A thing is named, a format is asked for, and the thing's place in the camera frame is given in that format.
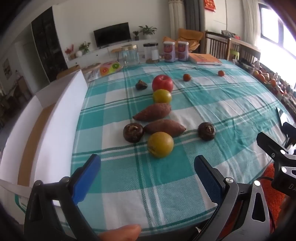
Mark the wooden chair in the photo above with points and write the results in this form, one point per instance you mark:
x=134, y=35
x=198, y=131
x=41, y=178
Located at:
x=217, y=45

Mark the sweet potato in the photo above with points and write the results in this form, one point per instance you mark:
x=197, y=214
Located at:
x=170, y=127
x=153, y=112

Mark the pile of oranges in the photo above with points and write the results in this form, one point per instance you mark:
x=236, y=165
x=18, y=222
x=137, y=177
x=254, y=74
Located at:
x=264, y=78

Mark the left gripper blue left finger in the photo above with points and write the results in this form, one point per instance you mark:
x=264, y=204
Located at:
x=83, y=178

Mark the fruit print pouch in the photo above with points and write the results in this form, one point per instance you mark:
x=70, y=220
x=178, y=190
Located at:
x=109, y=68

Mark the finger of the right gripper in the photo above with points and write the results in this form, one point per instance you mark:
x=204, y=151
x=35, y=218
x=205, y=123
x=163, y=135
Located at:
x=290, y=131

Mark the black television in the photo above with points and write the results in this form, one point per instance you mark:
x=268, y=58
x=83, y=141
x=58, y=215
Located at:
x=112, y=34

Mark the white tv cabinet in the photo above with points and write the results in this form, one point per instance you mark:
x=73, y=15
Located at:
x=107, y=54

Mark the dark glass cabinet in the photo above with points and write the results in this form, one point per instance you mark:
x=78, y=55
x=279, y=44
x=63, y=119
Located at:
x=47, y=44

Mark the orange cushion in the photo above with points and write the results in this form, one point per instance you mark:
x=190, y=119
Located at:
x=191, y=36

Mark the small tangerine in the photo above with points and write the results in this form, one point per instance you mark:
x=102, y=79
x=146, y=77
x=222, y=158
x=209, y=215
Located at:
x=186, y=77
x=221, y=73

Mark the teal checked tablecloth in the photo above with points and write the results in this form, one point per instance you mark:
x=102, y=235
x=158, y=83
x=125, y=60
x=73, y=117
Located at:
x=165, y=194

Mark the orange book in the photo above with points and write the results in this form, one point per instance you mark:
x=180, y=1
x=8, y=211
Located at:
x=204, y=59

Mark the right red white tin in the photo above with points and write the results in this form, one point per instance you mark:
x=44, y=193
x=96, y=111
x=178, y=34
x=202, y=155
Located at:
x=183, y=51

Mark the clear glass jar gold lid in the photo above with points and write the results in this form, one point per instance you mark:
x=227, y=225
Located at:
x=130, y=55

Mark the left red white tin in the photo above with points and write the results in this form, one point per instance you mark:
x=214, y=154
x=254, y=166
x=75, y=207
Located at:
x=169, y=51

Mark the red white tin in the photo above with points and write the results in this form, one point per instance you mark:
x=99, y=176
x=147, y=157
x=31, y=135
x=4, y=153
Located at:
x=169, y=51
x=183, y=51

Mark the yellow-green plum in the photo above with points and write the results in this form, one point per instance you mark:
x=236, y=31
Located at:
x=160, y=144
x=161, y=96

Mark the clear jar black lid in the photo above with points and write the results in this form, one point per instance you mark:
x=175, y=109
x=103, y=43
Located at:
x=151, y=53

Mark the red flower vase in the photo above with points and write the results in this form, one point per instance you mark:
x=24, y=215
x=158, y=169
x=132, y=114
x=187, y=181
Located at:
x=70, y=52

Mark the small dark mangosteen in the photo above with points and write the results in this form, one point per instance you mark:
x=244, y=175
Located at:
x=141, y=85

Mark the white cardboard box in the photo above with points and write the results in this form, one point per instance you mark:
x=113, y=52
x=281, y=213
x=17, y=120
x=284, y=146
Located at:
x=41, y=141

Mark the green potted plant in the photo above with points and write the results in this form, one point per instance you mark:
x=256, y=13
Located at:
x=147, y=32

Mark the person's left hand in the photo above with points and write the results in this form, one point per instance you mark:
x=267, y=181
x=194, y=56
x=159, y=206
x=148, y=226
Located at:
x=128, y=232

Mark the red apple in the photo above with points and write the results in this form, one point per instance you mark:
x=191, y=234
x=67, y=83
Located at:
x=162, y=82

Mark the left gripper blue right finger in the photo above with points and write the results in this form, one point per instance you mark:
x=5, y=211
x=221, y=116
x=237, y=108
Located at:
x=211, y=179

